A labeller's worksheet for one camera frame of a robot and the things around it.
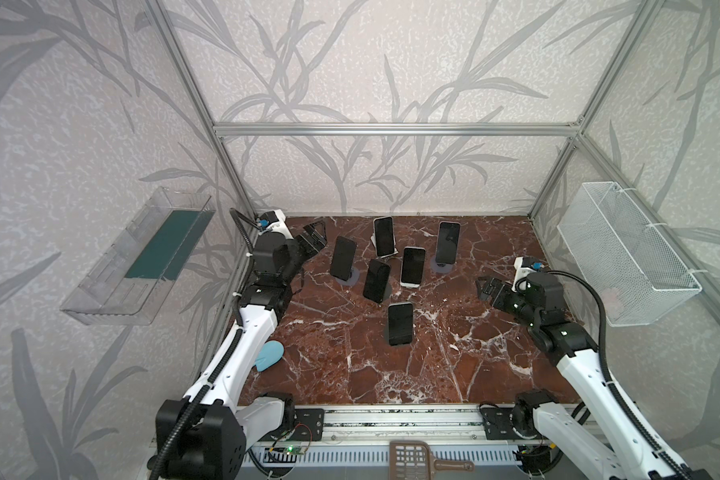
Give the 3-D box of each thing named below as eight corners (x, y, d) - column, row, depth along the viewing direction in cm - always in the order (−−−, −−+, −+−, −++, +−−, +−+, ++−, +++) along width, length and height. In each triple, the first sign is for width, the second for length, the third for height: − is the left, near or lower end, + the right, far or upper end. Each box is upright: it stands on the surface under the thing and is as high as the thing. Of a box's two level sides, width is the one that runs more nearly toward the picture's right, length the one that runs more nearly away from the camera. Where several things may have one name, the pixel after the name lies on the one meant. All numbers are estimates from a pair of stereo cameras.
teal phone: (388, 348, 89) (389, 325, 76) (388, 326, 93) (389, 302, 81) (410, 348, 89) (415, 325, 76) (409, 326, 93) (413, 302, 81)
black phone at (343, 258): (332, 280, 103) (326, 252, 91) (344, 263, 108) (340, 234, 96) (348, 287, 102) (344, 260, 89) (360, 269, 106) (357, 241, 94)
